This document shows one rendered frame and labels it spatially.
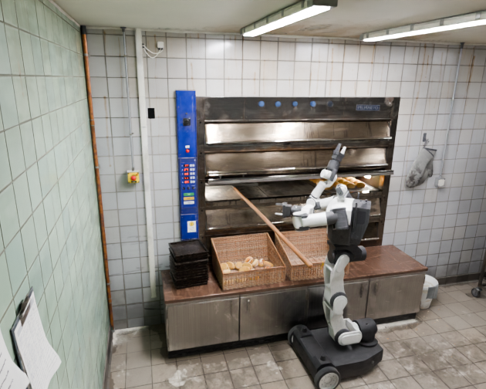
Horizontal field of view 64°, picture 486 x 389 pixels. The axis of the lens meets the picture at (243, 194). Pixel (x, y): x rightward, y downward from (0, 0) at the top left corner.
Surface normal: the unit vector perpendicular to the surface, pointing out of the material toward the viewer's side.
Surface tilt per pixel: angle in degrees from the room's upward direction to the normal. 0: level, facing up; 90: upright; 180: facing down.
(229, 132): 69
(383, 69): 90
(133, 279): 90
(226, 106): 90
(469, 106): 90
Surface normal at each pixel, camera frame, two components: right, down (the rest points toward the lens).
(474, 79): 0.26, 0.28
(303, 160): 0.24, -0.07
